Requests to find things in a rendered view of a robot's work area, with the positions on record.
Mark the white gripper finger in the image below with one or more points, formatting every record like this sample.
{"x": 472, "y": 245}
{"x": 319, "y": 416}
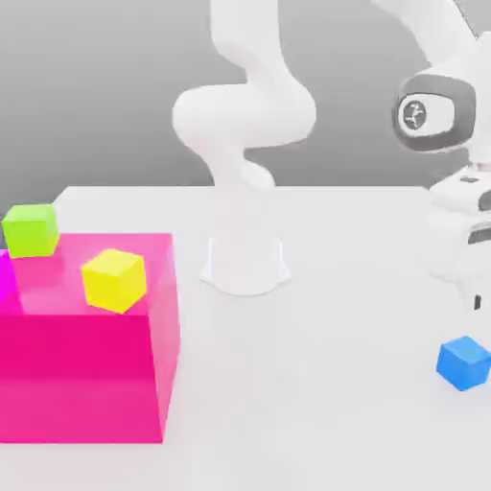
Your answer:
{"x": 466, "y": 295}

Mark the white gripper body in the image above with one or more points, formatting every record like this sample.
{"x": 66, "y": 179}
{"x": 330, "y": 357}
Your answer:
{"x": 447, "y": 249}

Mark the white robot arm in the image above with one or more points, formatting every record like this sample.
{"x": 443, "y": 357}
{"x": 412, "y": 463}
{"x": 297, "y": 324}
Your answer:
{"x": 245, "y": 115}

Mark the small blue cube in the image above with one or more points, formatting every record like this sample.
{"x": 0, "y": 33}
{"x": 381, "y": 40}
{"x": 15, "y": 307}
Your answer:
{"x": 462, "y": 364}

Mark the small yellow cube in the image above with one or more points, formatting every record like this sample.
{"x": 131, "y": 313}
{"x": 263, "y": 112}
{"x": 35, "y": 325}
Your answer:
{"x": 113, "y": 282}

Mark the small green cube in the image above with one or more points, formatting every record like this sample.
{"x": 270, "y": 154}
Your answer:
{"x": 30, "y": 232}

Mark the small magenta cube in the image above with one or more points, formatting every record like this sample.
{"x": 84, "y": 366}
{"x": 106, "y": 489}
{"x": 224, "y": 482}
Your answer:
{"x": 5, "y": 284}

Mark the large pink box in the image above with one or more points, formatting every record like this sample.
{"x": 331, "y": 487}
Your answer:
{"x": 76, "y": 376}

